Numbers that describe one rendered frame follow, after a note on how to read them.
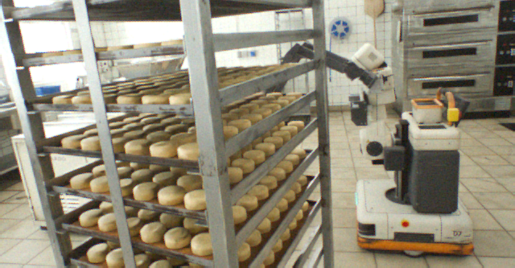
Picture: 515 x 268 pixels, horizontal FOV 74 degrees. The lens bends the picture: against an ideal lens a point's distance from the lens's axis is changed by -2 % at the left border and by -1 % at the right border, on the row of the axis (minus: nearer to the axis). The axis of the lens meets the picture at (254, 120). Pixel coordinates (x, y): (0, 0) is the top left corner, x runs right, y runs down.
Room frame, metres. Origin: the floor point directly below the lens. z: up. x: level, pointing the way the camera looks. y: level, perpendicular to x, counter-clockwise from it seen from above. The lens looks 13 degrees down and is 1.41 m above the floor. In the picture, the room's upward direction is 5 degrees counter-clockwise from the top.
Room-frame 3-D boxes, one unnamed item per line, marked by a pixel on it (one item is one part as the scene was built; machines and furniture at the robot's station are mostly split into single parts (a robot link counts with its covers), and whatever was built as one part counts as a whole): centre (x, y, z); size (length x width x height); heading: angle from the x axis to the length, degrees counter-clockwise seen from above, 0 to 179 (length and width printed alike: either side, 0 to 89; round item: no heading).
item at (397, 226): (2.16, -0.99, 0.16); 0.67 x 0.64 x 0.25; 74
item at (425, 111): (2.13, -1.09, 0.87); 0.23 x 0.15 x 0.11; 164
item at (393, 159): (2.15, -0.81, 0.61); 0.28 x 0.27 x 0.25; 164
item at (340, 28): (6.08, -1.59, 1.10); 0.41 x 0.17 x 1.10; 78
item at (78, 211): (0.97, 0.30, 1.05); 0.64 x 0.03 x 0.03; 153
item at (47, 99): (0.97, 0.30, 1.32); 0.64 x 0.03 x 0.03; 153
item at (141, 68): (2.64, 0.71, 1.25); 0.56 x 0.29 x 0.14; 165
